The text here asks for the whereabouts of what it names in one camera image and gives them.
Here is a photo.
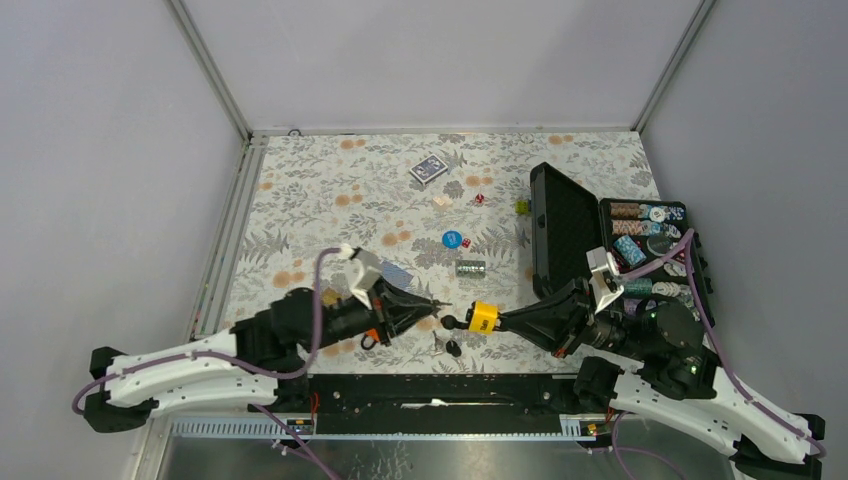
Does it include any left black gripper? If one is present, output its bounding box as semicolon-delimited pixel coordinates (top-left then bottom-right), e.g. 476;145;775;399
305;278;439;354

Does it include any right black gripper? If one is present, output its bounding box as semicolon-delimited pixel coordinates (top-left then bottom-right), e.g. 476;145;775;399
497;274;651;360

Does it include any orange padlock with key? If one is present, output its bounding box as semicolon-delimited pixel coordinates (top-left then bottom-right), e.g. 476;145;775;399
360;329;382;351

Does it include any black headed key bunch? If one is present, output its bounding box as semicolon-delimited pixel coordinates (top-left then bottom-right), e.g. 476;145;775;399
433;332;462;358

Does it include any yellow padlock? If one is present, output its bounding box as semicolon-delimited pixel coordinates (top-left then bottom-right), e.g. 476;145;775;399
440;301;500;334

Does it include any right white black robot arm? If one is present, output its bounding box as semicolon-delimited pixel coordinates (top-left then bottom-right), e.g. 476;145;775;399
495;279;825;479

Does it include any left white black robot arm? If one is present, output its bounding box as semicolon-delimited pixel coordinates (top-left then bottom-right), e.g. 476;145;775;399
71;278;444;433

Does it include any blue playing card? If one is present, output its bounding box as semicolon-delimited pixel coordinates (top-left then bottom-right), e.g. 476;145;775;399
381;260;414;290

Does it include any patterned poker chip roll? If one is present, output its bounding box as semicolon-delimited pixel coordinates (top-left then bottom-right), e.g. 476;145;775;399
455;260;487;278

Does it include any blue round poker chip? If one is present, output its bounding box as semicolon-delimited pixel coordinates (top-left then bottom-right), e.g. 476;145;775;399
441;230;464;249

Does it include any black poker chip case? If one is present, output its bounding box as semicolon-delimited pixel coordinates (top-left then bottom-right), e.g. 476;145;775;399
530;163;690;299

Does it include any floral tablecloth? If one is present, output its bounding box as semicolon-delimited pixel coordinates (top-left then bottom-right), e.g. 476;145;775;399
225;131;718;376

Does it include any translucent small cube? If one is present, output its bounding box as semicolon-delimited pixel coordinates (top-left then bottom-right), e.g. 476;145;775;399
433;196;453;210

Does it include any yellow green small die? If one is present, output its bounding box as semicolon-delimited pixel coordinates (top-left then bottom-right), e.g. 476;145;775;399
514;200;531;215

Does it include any blue playing card deck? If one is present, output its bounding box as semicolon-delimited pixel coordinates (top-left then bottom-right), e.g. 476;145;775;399
409;154;449;185

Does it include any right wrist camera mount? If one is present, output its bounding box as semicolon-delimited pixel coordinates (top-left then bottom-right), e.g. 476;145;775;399
586;247;624;314

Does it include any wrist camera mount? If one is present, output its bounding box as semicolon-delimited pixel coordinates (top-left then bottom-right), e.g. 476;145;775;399
586;247;624;314
340;244;383;310

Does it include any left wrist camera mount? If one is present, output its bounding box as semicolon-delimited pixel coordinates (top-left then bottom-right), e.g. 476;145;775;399
340;244;383;310

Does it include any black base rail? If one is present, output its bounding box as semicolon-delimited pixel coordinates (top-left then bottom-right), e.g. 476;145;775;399
266;373;616;435

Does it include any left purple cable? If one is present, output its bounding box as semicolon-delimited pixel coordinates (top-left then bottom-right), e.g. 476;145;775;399
70;246;356;417

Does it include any purple cable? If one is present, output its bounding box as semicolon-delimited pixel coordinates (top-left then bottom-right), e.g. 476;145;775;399
70;246;356;417
619;228;828;460

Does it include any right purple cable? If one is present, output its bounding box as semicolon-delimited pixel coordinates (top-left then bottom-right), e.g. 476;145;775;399
619;228;828;460

